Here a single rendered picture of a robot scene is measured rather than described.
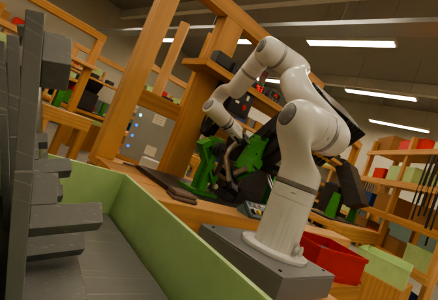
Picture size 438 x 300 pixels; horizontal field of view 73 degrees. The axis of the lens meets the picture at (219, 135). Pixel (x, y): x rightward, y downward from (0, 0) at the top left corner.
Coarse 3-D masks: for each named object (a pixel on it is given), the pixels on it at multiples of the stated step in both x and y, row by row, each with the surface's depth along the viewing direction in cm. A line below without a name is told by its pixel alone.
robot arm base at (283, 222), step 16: (272, 192) 83; (288, 192) 79; (304, 192) 78; (272, 208) 80; (288, 208) 78; (304, 208) 79; (272, 224) 79; (288, 224) 78; (304, 224) 80; (256, 240) 81; (272, 240) 78; (288, 240) 77; (272, 256) 74; (288, 256) 77
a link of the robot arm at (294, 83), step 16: (288, 48) 109; (288, 64) 109; (304, 64) 109; (288, 80) 97; (304, 80) 95; (288, 96) 96; (304, 96) 92; (320, 96) 92; (336, 112) 90; (336, 144) 82
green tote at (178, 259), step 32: (0, 192) 64; (64, 192) 72; (96, 192) 76; (128, 192) 75; (128, 224) 69; (160, 224) 60; (160, 256) 56; (192, 256) 50; (192, 288) 48; (224, 288) 43; (256, 288) 39
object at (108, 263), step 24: (0, 216) 55; (0, 240) 48; (96, 240) 61; (120, 240) 65; (0, 264) 42; (96, 264) 52; (120, 264) 55; (0, 288) 37; (96, 288) 45; (120, 288) 47; (144, 288) 50
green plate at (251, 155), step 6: (252, 138) 161; (258, 138) 158; (252, 144) 158; (258, 144) 155; (264, 144) 153; (246, 150) 158; (252, 150) 156; (258, 150) 153; (240, 156) 159; (246, 156) 156; (252, 156) 153; (258, 156) 151; (240, 162) 156; (246, 162) 153; (252, 162) 151; (258, 162) 154; (258, 168) 155
